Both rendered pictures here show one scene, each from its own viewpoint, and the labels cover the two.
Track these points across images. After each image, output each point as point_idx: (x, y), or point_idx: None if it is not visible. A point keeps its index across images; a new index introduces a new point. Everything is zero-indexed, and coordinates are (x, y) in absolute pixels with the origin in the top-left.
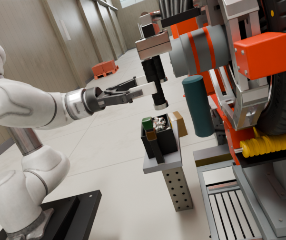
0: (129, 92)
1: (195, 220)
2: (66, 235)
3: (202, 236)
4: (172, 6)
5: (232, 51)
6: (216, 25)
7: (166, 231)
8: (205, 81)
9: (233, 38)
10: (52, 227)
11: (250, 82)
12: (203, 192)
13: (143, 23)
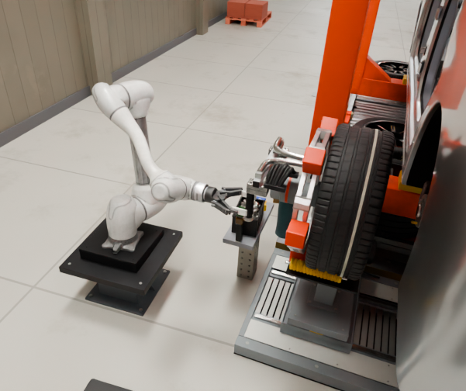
0: (230, 209)
1: (248, 289)
2: (148, 257)
3: (245, 303)
4: (274, 179)
5: None
6: (309, 182)
7: (222, 287)
8: None
9: (292, 216)
10: (141, 247)
11: None
12: (266, 272)
13: (256, 176)
